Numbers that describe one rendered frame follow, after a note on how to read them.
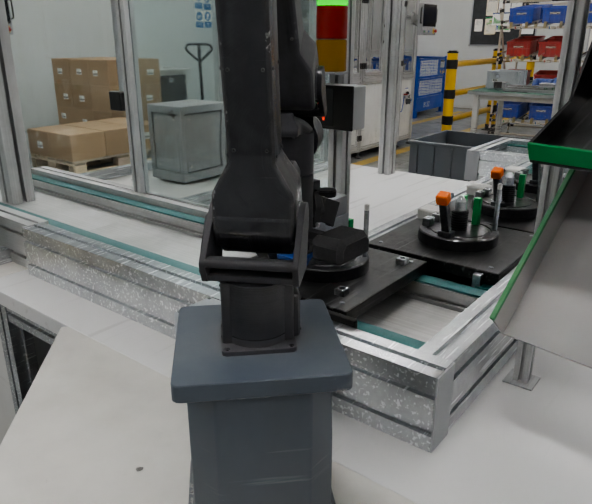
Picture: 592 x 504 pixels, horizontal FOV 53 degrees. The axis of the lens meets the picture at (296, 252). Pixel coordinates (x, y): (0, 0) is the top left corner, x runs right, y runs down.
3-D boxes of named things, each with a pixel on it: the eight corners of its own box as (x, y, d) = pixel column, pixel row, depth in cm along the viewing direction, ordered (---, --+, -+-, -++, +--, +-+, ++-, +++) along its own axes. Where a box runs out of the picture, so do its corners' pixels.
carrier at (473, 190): (545, 245, 109) (555, 179, 105) (426, 221, 123) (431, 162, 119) (579, 216, 127) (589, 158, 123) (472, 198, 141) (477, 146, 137)
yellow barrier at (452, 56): (449, 146, 749) (457, 50, 709) (434, 144, 760) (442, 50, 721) (531, 118, 1003) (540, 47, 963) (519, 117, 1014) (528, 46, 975)
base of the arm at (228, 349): (221, 357, 50) (218, 291, 48) (220, 322, 56) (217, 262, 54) (303, 351, 51) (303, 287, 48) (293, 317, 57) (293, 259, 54)
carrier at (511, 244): (497, 286, 91) (507, 208, 87) (364, 253, 105) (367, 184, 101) (544, 245, 109) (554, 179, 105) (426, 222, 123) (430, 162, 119)
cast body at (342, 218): (325, 240, 89) (326, 195, 86) (302, 235, 91) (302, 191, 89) (355, 227, 95) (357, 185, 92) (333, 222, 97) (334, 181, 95)
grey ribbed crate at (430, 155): (533, 208, 253) (541, 155, 245) (404, 187, 289) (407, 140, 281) (561, 189, 285) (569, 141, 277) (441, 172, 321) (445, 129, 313)
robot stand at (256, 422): (186, 580, 52) (169, 387, 45) (191, 468, 66) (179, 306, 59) (347, 562, 54) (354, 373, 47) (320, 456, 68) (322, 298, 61)
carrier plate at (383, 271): (345, 325, 79) (346, 311, 78) (218, 282, 93) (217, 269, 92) (426, 272, 97) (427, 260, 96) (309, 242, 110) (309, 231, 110)
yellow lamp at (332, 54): (334, 72, 94) (335, 39, 92) (309, 71, 97) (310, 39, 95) (351, 70, 98) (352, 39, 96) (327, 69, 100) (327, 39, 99)
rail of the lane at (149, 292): (431, 453, 68) (439, 372, 64) (29, 274, 120) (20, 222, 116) (451, 430, 72) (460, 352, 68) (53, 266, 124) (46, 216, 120)
